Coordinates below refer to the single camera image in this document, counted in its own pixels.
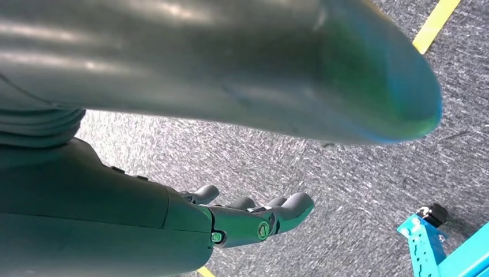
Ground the blue metal shelf rack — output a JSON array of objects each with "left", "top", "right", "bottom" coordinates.
[{"left": 396, "top": 203, "right": 489, "bottom": 277}]

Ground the yellow floor tape square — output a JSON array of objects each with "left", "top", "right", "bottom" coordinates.
[{"left": 412, "top": 0, "right": 462, "bottom": 55}]

